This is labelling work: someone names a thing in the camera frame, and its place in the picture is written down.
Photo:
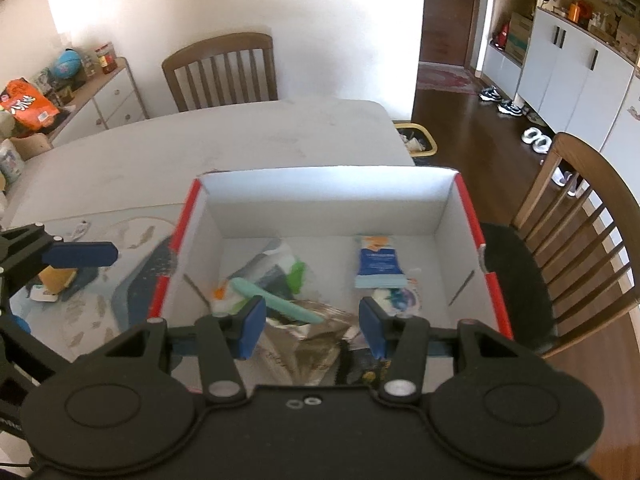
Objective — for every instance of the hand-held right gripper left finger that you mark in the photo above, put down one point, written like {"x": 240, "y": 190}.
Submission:
{"x": 250, "y": 325}

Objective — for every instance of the white marble desktop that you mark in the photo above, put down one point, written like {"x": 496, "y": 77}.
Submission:
{"x": 250, "y": 135}

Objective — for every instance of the red lidded jar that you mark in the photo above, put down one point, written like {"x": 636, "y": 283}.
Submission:
{"x": 105, "y": 59}

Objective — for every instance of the mint green plastic stick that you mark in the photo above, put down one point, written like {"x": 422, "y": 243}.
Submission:
{"x": 280, "y": 302}

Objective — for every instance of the white slipper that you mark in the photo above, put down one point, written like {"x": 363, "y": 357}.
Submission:
{"x": 542, "y": 142}
{"x": 531, "y": 135}

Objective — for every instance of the white cartoon bag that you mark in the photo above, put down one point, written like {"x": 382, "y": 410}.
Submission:
{"x": 11, "y": 162}

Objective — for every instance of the patterned door rug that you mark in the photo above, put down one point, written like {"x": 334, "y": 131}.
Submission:
{"x": 445, "y": 79}

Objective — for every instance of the silver foil bag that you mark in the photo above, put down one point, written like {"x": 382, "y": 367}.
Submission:
{"x": 310, "y": 345}

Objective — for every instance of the yellow rimmed waste basket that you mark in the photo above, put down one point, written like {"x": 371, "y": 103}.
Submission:
{"x": 417, "y": 140}

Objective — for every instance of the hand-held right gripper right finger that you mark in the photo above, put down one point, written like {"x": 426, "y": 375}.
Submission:
{"x": 372, "y": 327}

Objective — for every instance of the pair of grey slippers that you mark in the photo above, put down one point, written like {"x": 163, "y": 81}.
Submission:
{"x": 535, "y": 117}

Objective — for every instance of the red cardboard box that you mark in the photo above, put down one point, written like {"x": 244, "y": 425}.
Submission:
{"x": 320, "y": 200}

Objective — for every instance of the dark brown door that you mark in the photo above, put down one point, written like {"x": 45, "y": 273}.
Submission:
{"x": 445, "y": 25}

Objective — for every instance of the blue globe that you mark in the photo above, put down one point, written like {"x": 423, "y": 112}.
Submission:
{"x": 67, "y": 64}

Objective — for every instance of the orange snack bag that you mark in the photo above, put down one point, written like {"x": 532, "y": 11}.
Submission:
{"x": 27, "y": 107}

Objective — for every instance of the wooden slat-back chair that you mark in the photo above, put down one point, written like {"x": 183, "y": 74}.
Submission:
{"x": 220, "y": 70}
{"x": 585, "y": 170}

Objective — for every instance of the orange bottle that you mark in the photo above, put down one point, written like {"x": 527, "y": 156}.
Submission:
{"x": 575, "y": 12}

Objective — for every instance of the blue white fish table mat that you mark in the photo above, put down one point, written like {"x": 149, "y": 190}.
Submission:
{"x": 135, "y": 290}

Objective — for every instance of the white sideboard cabinet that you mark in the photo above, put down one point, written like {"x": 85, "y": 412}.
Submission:
{"x": 117, "y": 105}

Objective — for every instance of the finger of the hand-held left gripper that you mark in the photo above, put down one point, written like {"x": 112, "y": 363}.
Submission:
{"x": 30, "y": 350}
{"x": 80, "y": 254}

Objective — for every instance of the white blue printed sachet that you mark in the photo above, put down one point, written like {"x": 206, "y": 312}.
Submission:
{"x": 402, "y": 297}

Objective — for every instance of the white shoes under chair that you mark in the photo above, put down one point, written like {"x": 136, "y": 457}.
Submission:
{"x": 562, "y": 180}

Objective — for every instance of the dark sneaker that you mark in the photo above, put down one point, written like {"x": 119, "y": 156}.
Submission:
{"x": 510, "y": 108}
{"x": 490, "y": 94}

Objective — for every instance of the black seat cushion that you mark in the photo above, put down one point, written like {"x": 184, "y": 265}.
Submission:
{"x": 520, "y": 285}

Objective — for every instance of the pale yellow packet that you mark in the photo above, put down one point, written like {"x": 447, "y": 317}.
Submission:
{"x": 57, "y": 279}

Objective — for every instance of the cardboard carton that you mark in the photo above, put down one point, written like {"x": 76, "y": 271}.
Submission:
{"x": 520, "y": 35}

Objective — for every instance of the white wall cabinet unit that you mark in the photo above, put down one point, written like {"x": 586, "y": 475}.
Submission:
{"x": 565, "y": 60}

